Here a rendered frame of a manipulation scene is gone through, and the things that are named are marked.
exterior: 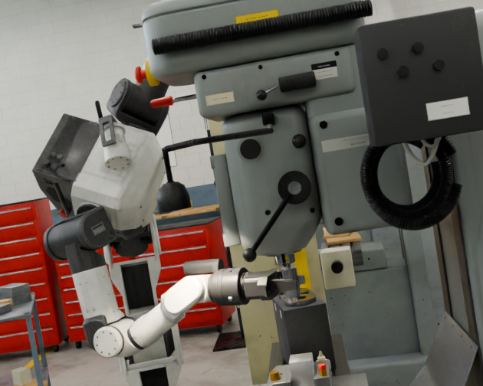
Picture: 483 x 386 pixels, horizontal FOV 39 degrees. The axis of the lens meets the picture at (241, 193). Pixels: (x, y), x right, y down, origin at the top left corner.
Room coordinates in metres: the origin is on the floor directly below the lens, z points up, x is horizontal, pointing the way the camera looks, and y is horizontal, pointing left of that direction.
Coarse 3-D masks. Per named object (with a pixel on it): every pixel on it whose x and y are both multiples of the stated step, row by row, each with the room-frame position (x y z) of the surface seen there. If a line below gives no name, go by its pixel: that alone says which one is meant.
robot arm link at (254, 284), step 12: (228, 276) 1.59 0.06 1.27; (240, 276) 1.59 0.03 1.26; (252, 276) 1.57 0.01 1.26; (264, 276) 1.54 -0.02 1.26; (276, 276) 1.58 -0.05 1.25; (228, 288) 1.57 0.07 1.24; (240, 288) 1.58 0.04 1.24; (252, 288) 1.55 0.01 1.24; (264, 288) 1.52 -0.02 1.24; (228, 300) 1.58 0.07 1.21; (240, 300) 1.57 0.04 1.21
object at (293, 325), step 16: (304, 288) 2.03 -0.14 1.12; (288, 304) 1.88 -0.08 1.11; (304, 304) 1.87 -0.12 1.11; (320, 304) 1.86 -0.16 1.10; (288, 320) 1.85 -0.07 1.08; (304, 320) 1.85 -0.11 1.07; (320, 320) 1.85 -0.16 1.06; (288, 336) 1.85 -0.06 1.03; (304, 336) 1.85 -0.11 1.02; (320, 336) 1.85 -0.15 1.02; (288, 352) 1.88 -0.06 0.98; (304, 352) 1.85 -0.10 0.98
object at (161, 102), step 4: (168, 96) 1.68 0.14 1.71; (180, 96) 1.68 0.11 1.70; (184, 96) 1.67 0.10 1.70; (188, 96) 1.67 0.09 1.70; (192, 96) 1.67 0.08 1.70; (152, 100) 1.68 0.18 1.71; (156, 100) 1.68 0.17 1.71; (160, 100) 1.67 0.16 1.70; (164, 100) 1.67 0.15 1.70; (168, 100) 1.67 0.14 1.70; (172, 100) 1.68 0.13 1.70; (176, 100) 1.68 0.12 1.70; (180, 100) 1.68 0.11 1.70; (184, 100) 1.68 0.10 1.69; (152, 104) 1.68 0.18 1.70; (156, 104) 1.68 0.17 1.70; (160, 104) 1.68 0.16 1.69; (164, 104) 1.68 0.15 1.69; (168, 104) 1.68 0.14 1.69; (172, 104) 1.68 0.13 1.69
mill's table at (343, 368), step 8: (336, 336) 2.17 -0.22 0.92; (272, 344) 2.20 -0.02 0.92; (336, 344) 2.09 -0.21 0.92; (272, 352) 2.11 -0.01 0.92; (280, 352) 2.10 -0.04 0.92; (336, 352) 2.00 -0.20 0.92; (344, 352) 1.99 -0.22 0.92; (272, 360) 2.03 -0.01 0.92; (280, 360) 2.02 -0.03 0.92; (336, 360) 1.93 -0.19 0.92; (344, 360) 1.92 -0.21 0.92; (272, 368) 1.95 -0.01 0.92; (336, 368) 1.86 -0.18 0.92; (344, 368) 1.85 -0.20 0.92
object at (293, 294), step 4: (296, 272) 1.55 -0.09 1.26; (280, 276) 1.55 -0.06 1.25; (284, 276) 1.54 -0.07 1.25; (288, 276) 1.54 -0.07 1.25; (292, 276) 1.54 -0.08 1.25; (296, 276) 1.55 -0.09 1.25; (284, 292) 1.54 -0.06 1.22; (288, 292) 1.54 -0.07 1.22; (292, 292) 1.54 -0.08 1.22; (296, 292) 1.54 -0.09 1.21; (300, 292) 1.55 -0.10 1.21; (284, 296) 1.55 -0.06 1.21; (288, 296) 1.54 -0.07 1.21; (292, 296) 1.54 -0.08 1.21; (296, 296) 1.54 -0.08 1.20
